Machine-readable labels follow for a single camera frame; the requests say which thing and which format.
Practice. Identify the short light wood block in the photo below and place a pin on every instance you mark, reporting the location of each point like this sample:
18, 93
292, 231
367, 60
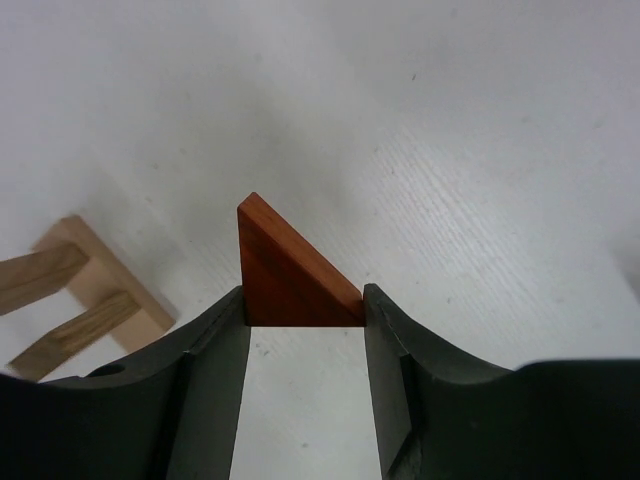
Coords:
29, 278

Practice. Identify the long light wood block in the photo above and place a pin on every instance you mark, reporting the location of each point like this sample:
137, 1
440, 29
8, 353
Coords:
105, 275

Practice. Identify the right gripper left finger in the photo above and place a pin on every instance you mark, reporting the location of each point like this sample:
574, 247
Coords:
167, 411

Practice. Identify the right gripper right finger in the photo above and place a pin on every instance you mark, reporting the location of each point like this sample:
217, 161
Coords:
442, 413

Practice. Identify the tan wood block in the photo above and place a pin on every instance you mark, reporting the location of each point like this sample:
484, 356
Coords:
72, 337

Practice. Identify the orange triangular wood block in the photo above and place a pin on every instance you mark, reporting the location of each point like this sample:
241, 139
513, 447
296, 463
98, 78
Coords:
286, 281

